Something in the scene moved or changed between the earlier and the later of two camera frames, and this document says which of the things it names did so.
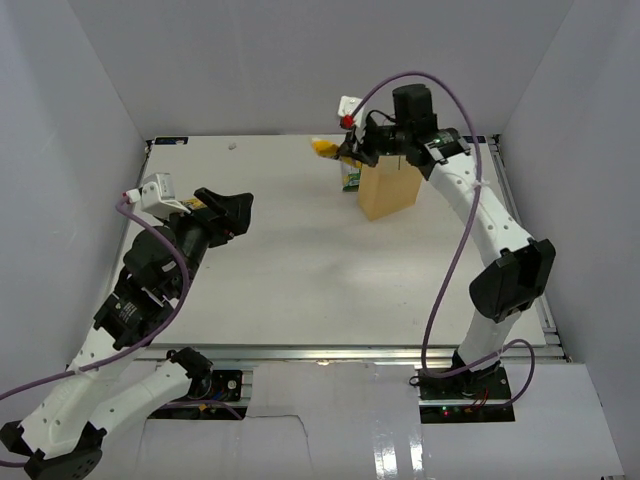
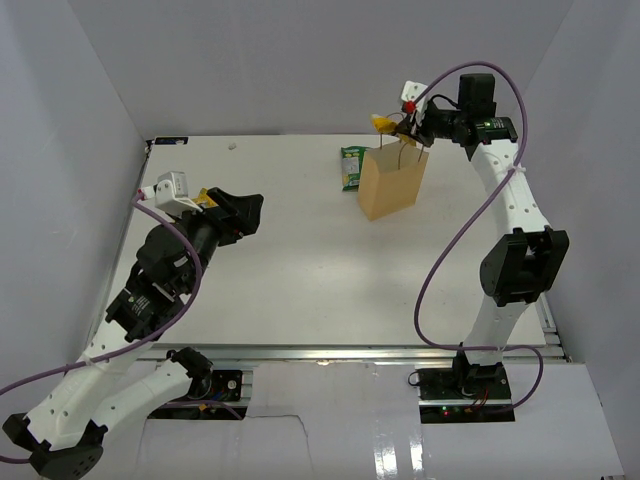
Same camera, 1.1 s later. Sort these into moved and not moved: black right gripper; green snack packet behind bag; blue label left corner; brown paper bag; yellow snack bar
Moved: black right gripper; yellow snack bar
Not moved: blue label left corner; brown paper bag; green snack packet behind bag
